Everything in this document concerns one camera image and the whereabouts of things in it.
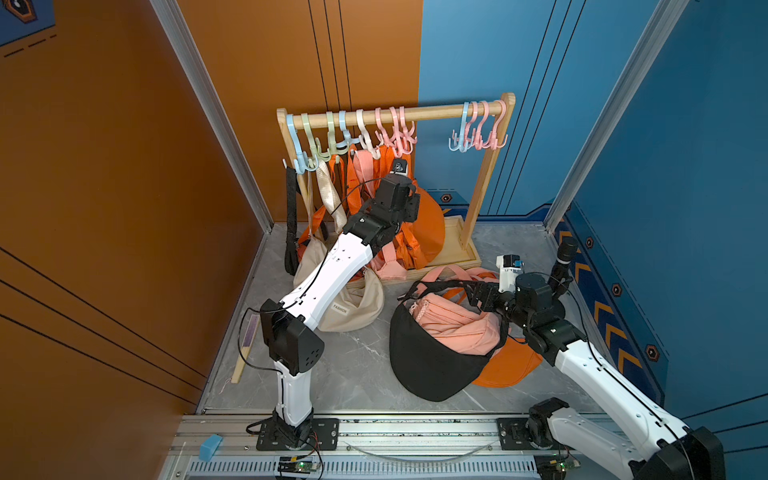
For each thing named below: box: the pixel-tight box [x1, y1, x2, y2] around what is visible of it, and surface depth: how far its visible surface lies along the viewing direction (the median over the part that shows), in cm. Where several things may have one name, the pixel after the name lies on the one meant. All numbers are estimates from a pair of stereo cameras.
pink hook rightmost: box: [490, 100, 508, 150], surface depth 73 cm
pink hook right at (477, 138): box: [473, 101, 493, 150], surface depth 75 cm
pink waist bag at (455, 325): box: [410, 293, 501, 355], surface depth 82 cm
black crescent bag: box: [389, 280, 510, 402], surface depth 82 cm
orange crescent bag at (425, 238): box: [406, 187, 446, 269], surface depth 111 cm
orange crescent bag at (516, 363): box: [445, 287, 543, 388], surface depth 83 cm
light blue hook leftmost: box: [286, 114, 319, 175], surface depth 68 cm
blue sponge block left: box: [199, 434, 223, 462], surface depth 73 cm
